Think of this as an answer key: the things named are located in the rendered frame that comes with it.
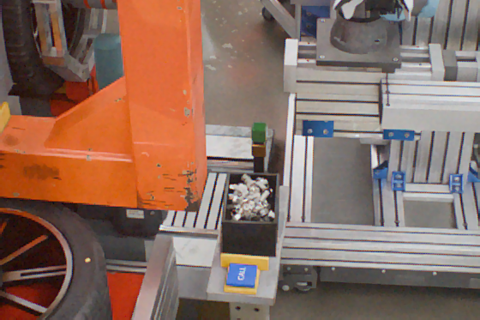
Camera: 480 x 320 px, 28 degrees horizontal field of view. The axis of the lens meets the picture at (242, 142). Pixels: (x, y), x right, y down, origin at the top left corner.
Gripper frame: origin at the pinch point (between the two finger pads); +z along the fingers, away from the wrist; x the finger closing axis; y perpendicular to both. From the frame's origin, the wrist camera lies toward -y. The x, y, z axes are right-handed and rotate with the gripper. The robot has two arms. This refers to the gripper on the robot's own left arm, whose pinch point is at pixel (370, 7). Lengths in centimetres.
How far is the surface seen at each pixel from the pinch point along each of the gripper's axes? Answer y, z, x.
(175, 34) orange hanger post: 12.3, -7.3, 47.0
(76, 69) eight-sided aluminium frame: 44, -40, 98
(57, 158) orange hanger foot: 46, -1, 84
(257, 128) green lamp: 53, -30, 40
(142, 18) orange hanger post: 8, -6, 54
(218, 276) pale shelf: 74, 5, 42
